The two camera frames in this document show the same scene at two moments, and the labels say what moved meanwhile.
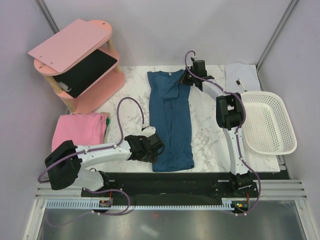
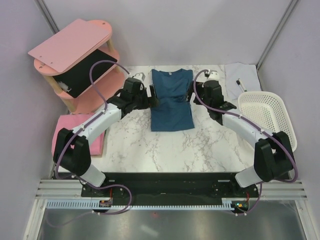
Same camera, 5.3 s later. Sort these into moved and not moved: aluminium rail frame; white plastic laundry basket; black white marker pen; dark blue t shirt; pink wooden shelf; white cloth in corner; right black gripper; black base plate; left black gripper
Moved: left black gripper; dark blue t shirt; right black gripper
Not moved: white plastic laundry basket; black white marker pen; black base plate; aluminium rail frame; white cloth in corner; pink wooden shelf
